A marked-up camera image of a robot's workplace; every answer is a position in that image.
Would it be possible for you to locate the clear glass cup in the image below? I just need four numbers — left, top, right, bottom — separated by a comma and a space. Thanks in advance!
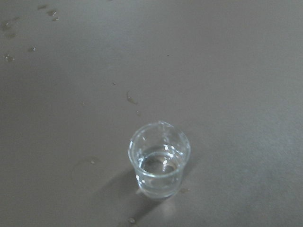
128, 121, 191, 199

